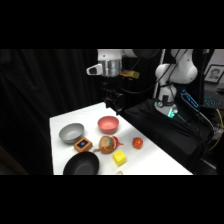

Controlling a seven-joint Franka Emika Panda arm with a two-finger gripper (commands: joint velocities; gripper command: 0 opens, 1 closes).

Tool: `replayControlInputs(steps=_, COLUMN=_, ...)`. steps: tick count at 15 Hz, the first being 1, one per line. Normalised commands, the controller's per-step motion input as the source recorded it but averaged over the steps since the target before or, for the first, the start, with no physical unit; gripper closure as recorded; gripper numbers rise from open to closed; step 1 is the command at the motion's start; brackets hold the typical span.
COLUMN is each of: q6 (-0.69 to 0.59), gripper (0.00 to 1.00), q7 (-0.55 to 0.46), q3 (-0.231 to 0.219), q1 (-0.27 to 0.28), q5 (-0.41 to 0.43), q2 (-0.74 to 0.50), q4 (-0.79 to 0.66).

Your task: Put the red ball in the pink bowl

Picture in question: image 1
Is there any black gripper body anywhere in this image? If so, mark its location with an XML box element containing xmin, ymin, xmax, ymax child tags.
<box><xmin>100</xmin><ymin>77</ymin><xmax>125</xmax><ymax>114</ymax></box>

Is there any pink bowl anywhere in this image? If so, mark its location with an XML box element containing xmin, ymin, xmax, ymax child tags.
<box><xmin>97</xmin><ymin>115</ymin><xmax>120</xmax><ymax>135</ymax></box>

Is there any grey bowl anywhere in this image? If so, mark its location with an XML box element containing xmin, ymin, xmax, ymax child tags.
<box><xmin>58</xmin><ymin>122</ymin><xmax>86</xmax><ymax>145</ymax></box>

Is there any gingerbread plush with santa hat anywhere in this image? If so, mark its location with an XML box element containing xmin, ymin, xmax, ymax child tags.
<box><xmin>94</xmin><ymin>134</ymin><xmax>125</xmax><ymax>155</ymax></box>

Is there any black covered robot stand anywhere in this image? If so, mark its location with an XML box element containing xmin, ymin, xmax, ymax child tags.
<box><xmin>120</xmin><ymin>97</ymin><xmax>215</xmax><ymax>175</ymax></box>

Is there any yellow cube block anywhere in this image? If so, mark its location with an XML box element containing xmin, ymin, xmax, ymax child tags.
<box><xmin>112</xmin><ymin>149</ymin><xmax>128</xmax><ymax>168</ymax></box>

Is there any small green light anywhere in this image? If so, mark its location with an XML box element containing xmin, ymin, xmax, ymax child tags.
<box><xmin>167</xmin><ymin>107</ymin><xmax>178</xmax><ymax>119</ymax></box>

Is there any black curtain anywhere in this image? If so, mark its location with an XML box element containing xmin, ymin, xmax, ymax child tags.
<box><xmin>0</xmin><ymin>49</ymin><xmax>158</xmax><ymax>176</ymax></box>

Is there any black round pan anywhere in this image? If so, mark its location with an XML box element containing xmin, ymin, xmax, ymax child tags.
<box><xmin>62</xmin><ymin>151</ymin><xmax>101</xmax><ymax>176</ymax></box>

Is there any blue lit device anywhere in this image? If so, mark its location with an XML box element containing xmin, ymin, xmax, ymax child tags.
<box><xmin>180</xmin><ymin>88</ymin><xmax>200</xmax><ymax>110</ymax></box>

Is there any teal lit keyboard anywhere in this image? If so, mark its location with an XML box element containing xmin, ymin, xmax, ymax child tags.
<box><xmin>202</xmin><ymin>92</ymin><xmax>224</xmax><ymax>110</ymax></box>

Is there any framed portrait picture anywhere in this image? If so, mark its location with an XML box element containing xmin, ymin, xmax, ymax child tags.
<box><xmin>203</xmin><ymin>64</ymin><xmax>224</xmax><ymax>84</ymax></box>

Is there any yellow tag on cable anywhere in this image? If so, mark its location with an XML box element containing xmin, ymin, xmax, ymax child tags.
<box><xmin>120</xmin><ymin>69</ymin><xmax>141</xmax><ymax>81</ymax></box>

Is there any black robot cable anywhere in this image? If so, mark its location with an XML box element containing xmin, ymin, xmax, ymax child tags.
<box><xmin>119</xmin><ymin>49</ymin><xmax>183</xmax><ymax>96</ymax></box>

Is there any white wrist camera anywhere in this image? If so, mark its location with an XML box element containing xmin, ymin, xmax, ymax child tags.
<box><xmin>86</xmin><ymin>63</ymin><xmax>105</xmax><ymax>77</ymax></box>

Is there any yellow cable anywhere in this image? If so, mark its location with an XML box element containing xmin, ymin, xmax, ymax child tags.
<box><xmin>209</xmin><ymin>107</ymin><xmax>224</xmax><ymax>152</ymax></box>

